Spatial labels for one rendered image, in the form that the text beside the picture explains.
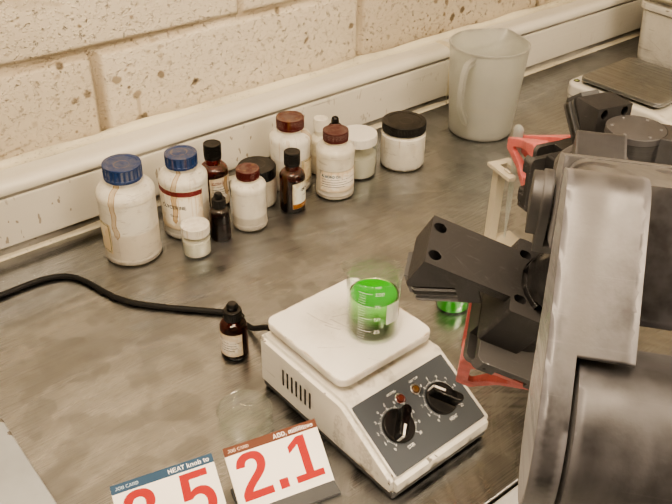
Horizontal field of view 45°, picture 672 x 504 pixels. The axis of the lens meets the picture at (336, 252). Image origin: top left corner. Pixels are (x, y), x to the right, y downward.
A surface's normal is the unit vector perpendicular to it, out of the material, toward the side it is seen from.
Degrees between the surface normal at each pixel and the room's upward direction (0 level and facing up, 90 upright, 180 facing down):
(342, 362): 0
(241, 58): 90
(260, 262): 0
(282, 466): 40
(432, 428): 30
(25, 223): 90
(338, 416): 90
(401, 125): 0
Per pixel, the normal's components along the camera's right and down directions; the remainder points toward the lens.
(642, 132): 0.01, -0.83
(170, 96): 0.63, 0.44
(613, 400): -0.09, -0.51
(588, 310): -0.14, -0.28
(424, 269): -0.23, 0.80
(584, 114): -0.91, 0.22
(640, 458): -0.18, 0.00
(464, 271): 0.32, -0.48
